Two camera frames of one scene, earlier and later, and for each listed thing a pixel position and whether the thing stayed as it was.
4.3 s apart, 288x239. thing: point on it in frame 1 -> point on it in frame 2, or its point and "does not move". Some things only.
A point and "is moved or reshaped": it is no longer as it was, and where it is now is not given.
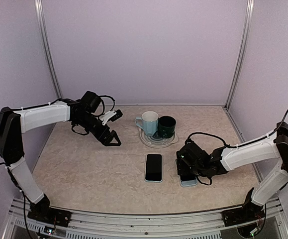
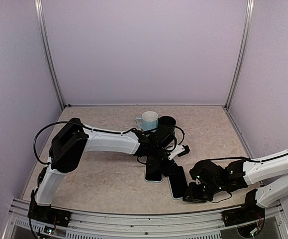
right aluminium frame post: x=248 y=21 does not move
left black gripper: x=100 y=136 -> x=166 y=170
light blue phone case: x=187 y=183 -> x=171 y=190
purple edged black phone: x=153 y=167 does not move
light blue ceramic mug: x=149 y=122 does not move
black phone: x=187 y=177 is moved or reshaped
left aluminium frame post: x=47 y=48 does not move
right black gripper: x=182 y=170 -> x=194 y=195
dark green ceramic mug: x=166 y=124 does not move
